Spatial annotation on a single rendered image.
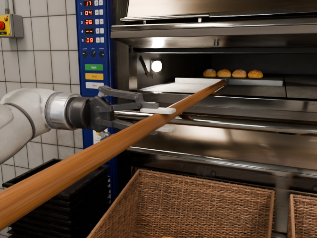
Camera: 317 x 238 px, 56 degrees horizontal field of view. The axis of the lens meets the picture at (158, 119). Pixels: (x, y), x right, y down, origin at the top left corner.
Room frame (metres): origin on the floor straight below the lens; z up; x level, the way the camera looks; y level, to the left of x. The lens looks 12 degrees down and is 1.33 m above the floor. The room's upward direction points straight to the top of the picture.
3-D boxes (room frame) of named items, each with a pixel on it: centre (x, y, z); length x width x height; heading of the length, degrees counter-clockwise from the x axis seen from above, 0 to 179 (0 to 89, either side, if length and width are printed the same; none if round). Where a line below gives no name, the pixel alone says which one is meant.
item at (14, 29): (1.43, 0.69, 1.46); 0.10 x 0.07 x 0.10; 68
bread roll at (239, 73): (2.09, -0.56, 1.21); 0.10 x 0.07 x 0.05; 71
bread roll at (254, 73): (2.05, -0.66, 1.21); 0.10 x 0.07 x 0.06; 65
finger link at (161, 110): (0.62, 0.00, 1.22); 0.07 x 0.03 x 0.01; 69
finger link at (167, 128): (0.62, 0.00, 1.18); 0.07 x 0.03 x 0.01; 69
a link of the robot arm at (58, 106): (0.70, 0.22, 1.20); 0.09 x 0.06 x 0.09; 159
